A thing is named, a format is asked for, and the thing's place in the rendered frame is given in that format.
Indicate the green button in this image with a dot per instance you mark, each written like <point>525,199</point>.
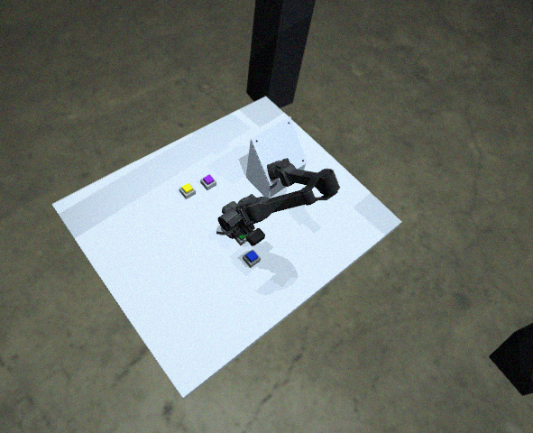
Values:
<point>241,239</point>

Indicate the purple button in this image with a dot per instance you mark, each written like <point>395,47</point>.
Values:
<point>208,182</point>

